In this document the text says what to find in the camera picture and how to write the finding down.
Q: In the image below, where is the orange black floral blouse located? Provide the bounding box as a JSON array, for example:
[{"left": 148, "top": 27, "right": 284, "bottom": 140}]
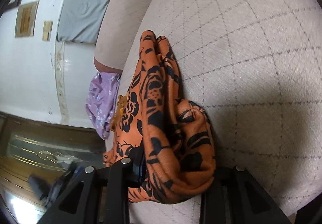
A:
[{"left": 103, "top": 30, "right": 216, "bottom": 204}]

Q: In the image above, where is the wooden glass panel door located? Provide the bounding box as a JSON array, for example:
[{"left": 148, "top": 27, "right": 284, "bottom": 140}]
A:
[{"left": 1, "top": 113, "right": 105, "bottom": 206}]

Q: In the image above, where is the purple floral garment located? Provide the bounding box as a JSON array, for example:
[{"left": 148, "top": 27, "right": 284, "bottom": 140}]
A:
[{"left": 85, "top": 72, "right": 120, "bottom": 140}]

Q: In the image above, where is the pink sofa bed mattress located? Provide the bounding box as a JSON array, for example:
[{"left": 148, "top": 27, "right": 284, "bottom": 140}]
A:
[{"left": 138, "top": 0, "right": 321, "bottom": 216}]

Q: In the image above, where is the grey pillow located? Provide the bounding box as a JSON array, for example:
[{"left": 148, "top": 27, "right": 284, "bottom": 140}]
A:
[{"left": 56, "top": 0, "right": 110, "bottom": 44}]

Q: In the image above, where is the gold wall switch plate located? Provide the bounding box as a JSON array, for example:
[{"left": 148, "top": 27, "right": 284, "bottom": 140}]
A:
[{"left": 42, "top": 21, "right": 53, "bottom": 42}]

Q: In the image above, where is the framed wall picture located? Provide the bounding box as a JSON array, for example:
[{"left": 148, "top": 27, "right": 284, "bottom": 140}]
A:
[{"left": 15, "top": 1, "right": 39, "bottom": 38}]

